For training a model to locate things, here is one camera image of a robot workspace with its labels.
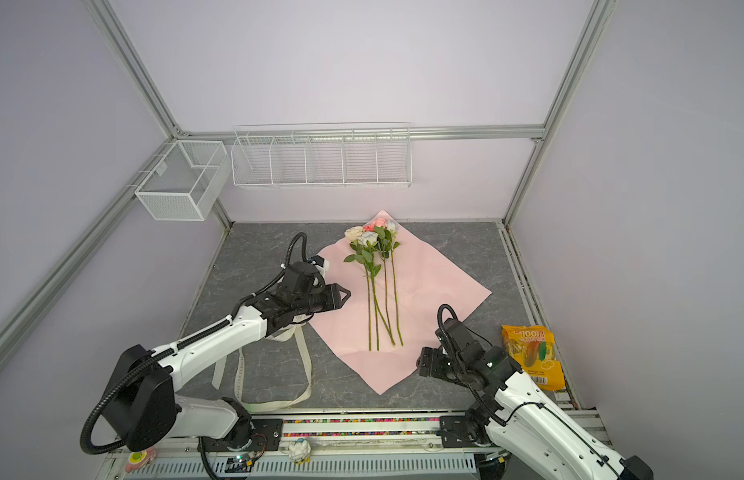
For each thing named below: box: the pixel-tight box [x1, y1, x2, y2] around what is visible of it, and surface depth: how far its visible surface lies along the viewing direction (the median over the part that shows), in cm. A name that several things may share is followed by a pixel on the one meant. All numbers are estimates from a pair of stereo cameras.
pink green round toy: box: [125, 447, 156, 473], surface depth 68 cm
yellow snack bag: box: [501, 325, 566, 391], surface depth 84 cm
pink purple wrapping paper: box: [309, 210, 493, 395], surface depth 101 cm
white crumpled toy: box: [288, 438, 311, 465], surface depth 69 cm
